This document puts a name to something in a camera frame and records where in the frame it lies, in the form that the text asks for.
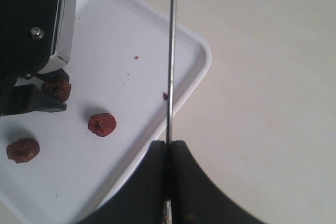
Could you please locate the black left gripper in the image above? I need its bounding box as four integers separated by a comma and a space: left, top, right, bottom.
1, 0, 76, 116

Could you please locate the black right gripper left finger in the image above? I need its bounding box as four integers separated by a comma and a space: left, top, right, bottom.
80, 141, 166, 224

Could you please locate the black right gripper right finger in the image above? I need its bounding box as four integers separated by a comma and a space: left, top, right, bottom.
170, 141, 263, 223

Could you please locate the dark red date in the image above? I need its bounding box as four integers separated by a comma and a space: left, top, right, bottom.
41, 78, 71, 102

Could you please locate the thin metal skewer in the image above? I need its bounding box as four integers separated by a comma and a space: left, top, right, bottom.
163, 0, 180, 224

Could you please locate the white rectangular plastic tray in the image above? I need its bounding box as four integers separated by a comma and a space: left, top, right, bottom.
0, 0, 212, 224

